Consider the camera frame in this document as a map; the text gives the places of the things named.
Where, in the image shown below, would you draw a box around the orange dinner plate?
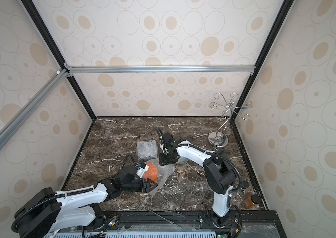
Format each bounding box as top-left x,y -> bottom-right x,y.
142,163 -> 159,182

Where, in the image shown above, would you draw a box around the bubble wrap around orange plate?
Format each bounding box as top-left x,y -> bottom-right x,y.
145,159 -> 175,196

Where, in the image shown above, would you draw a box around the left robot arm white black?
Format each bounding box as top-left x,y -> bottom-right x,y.
11,163 -> 158,238

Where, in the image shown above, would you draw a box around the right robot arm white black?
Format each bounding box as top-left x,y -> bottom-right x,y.
157,128 -> 243,219

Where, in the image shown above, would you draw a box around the bubble wrapped plate right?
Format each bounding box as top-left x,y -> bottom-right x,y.
177,157 -> 188,164

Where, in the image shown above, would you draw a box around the bubble wrapped plate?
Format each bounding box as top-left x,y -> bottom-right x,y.
136,140 -> 158,161
177,157 -> 188,164

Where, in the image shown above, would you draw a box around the bubble wrapped plate left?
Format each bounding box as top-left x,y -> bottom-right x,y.
136,140 -> 158,161

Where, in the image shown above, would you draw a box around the chrome mug tree stand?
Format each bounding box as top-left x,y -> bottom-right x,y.
208,93 -> 253,149

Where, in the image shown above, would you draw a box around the amber jar black lid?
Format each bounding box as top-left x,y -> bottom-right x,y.
243,194 -> 262,209

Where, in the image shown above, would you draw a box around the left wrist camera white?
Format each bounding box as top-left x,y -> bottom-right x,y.
136,163 -> 149,178

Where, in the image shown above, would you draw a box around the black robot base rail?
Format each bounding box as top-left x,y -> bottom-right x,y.
30,209 -> 287,238

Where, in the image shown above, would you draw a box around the horizontal aluminium rail back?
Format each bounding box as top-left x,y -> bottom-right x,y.
67,65 -> 256,73

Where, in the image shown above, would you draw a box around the diagonal aluminium rail left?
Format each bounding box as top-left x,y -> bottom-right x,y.
0,69 -> 67,150

